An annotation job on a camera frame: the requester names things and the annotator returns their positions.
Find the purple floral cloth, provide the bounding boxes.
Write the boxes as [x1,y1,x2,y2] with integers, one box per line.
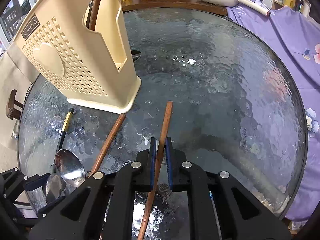
[227,4,319,222]

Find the stainless steel spoon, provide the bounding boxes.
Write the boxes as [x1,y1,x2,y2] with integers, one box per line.
[54,149,86,187]

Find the black gold-banded chopstick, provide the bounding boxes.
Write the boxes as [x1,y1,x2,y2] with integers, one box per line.
[55,108,74,153]

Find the grey translucent spoon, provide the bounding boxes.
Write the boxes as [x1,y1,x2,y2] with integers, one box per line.
[43,165,66,204]

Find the dark wooden side table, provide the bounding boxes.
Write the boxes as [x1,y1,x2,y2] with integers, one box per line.
[121,0,227,17]

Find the brown wooden stool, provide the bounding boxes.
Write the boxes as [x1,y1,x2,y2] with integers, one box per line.
[5,89,23,120]

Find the beige perforated utensil holder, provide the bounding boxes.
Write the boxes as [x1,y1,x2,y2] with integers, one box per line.
[14,0,141,114]

